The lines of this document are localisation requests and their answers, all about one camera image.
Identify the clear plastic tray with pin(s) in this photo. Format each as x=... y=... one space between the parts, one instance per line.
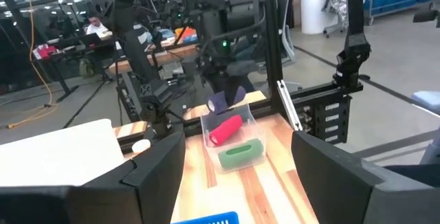
x=254 y=131

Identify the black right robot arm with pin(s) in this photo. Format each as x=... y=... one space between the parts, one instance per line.
x=213 y=14

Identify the red bandage roll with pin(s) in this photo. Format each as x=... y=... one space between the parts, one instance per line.
x=225 y=130

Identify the green backpack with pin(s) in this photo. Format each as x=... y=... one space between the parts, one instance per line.
x=86 y=68

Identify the white round pillar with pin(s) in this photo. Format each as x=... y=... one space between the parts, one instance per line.
x=314 y=4

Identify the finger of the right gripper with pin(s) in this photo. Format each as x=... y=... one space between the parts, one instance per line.
x=231 y=93
x=214 y=83

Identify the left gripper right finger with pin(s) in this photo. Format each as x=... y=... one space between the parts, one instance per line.
x=343 y=189

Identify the wooden workbench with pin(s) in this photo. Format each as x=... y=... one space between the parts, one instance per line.
x=165 y=55

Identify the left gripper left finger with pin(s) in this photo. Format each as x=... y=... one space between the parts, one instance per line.
x=148 y=189

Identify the grey office chair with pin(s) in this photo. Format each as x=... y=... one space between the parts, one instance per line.
x=288 y=28

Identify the green bandage roll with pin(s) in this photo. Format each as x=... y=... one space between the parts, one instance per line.
x=240 y=153

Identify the black laptop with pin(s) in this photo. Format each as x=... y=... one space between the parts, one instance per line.
x=91 y=39

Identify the person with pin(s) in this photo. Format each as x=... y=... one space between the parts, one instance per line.
x=96 y=27

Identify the purple bandage roll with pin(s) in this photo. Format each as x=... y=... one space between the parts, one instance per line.
x=216 y=104

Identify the silver aluminium bar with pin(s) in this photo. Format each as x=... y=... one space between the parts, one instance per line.
x=288 y=105

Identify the red desk item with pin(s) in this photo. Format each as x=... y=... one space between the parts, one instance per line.
x=44 y=50

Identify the orange pill bottle white cap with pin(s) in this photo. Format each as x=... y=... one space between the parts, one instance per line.
x=141 y=145

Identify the white perforated plastic basket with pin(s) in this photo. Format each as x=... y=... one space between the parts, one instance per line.
x=58 y=155

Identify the black office desk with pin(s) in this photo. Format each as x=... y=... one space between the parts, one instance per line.
x=62 y=57

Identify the light blue seat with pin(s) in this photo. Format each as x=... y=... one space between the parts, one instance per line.
x=428 y=100

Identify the small blue plastic basket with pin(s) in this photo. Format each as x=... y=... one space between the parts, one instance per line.
x=206 y=218

